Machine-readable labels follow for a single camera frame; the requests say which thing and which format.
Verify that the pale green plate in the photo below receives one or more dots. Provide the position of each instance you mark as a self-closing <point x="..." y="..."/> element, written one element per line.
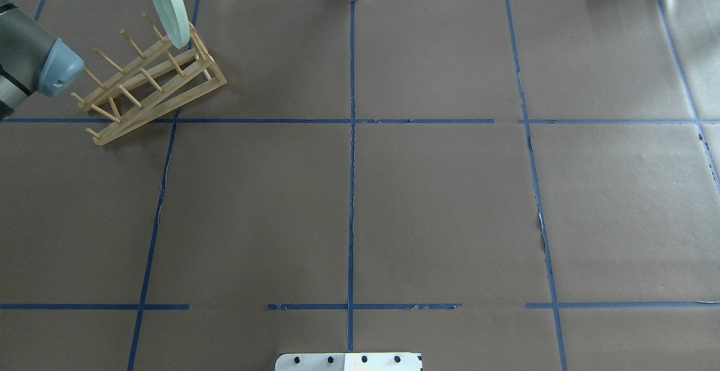
<point x="174" y="18"/>

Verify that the wooden dish rack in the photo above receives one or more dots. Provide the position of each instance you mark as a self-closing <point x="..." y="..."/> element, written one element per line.
<point x="155" y="83"/>

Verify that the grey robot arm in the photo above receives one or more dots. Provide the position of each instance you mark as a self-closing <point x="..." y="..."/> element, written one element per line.
<point x="33" y="60"/>

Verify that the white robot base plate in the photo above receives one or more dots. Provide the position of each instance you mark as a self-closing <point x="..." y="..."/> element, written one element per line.
<point x="351" y="361"/>

